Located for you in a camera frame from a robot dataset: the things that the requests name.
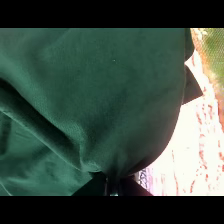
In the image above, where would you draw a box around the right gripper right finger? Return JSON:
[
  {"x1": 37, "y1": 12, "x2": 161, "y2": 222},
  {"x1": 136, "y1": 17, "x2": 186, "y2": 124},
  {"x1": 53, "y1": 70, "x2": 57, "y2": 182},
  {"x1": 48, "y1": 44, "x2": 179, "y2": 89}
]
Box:
[{"x1": 117, "y1": 175, "x2": 155, "y2": 197}]

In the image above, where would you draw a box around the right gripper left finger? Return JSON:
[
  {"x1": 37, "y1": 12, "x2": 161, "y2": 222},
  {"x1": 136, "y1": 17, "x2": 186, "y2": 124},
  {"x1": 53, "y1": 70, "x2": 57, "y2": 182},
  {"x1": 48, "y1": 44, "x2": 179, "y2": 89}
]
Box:
[{"x1": 71, "y1": 172, "x2": 109, "y2": 197}]

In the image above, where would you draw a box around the dark green garment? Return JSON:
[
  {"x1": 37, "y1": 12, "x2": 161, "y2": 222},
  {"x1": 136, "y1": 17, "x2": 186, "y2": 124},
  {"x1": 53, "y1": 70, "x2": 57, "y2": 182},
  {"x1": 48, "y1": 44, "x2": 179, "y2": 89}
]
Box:
[{"x1": 0, "y1": 27, "x2": 205, "y2": 197}]

